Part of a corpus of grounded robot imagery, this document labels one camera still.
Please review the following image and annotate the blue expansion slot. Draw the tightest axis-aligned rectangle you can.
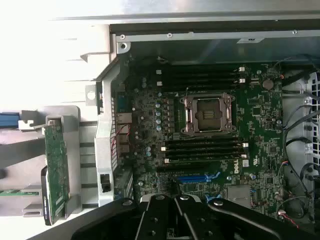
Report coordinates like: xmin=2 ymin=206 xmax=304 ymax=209
xmin=176 ymin=174 xmax=221 ymax=184

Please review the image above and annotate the silver chipset heatsink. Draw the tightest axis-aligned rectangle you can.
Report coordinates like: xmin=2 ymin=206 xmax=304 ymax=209
xmin=227 ymin=186 xmax=251 ymax=208

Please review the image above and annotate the black open PC case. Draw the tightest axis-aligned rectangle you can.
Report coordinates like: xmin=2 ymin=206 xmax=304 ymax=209
xmin=94 ymin=14 xmax=320 ymax=226

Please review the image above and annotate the metal CPU socket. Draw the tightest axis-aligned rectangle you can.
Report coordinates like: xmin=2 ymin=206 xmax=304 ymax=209
xmin=179 ymin=92 xmax=237 ymax=137

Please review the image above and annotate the green Dell motherboard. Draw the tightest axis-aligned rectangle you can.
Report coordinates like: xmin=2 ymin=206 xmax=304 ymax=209
xmin=116 ymin=59 xmax=286 ymax=218

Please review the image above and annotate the grey parts rack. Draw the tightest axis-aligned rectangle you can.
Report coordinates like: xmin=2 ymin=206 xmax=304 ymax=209
xmin=0 ymin=104 xmax=101 ymax=218

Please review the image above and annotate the green RAM stick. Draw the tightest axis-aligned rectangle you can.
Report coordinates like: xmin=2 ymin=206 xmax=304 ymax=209
xmin=0 ymin=189 xmax=42 ymax=197

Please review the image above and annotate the round coin battery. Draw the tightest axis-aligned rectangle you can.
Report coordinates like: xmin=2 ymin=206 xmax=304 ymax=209
xmin=261 ymin=78 xmax=275 ymax=91

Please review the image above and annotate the silver disk bay cage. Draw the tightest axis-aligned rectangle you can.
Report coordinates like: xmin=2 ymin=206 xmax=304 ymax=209
xmin=302 ymin=67 xmax=320 ymax=161

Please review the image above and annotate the red and black wire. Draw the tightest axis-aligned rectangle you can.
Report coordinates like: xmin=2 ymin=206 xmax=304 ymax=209
xmin=111 ymin=123 xmax=131 ymax=161

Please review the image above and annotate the hard disk with blue bracket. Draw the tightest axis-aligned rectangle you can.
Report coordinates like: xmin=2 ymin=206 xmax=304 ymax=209
xmin=0 ymin=112 xmax=21 ymax=131

